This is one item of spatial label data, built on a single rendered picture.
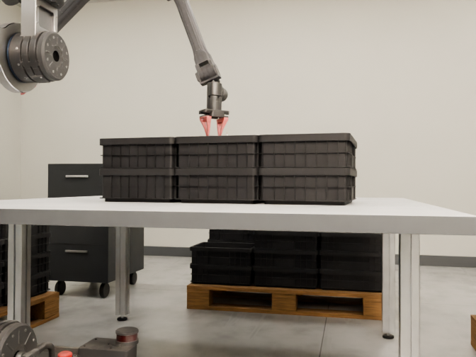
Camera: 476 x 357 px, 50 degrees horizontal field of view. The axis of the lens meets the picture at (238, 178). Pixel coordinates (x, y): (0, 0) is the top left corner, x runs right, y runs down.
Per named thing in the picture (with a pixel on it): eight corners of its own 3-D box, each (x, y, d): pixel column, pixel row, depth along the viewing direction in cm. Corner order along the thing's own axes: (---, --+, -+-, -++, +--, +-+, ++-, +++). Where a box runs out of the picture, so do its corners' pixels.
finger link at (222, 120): (203, 137, 195) (204, 112, 196) (220, 138, 199) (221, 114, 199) (211, 135, 189) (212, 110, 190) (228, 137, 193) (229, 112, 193)
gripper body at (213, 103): (197, 115, 194) (198, 96, 194) (222, 117, 199) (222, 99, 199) (205, 113, 188) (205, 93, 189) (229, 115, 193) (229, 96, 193)
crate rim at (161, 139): (173, 143, 177) (173, 136, 177) (97, 144, 185) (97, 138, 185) (211, 151, 215) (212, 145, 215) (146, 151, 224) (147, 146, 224)
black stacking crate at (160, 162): (173, 171, 177) (173, 138, 177) (98, 171, 185) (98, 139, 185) (211, 173, 215) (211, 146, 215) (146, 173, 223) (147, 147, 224)
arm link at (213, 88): (205, 79, 192) (219, 78, 191) (210, 83, 199) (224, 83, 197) (205, 98, 192) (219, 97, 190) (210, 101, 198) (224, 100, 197)
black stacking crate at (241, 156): (256, 171, 168) (256, 136, 169) (173, 171, 177) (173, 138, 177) (280, 173, 206) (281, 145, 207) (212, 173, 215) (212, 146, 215)
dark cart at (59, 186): (106, 300, 334) (107, 163, 335) (44, 297, 343) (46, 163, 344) (144, 282, 394) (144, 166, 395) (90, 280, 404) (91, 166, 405)
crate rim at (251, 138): (257, 142, 168) (257, 134, 168) (173, 143, 177) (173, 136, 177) (281, 149, 207) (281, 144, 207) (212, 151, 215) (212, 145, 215)
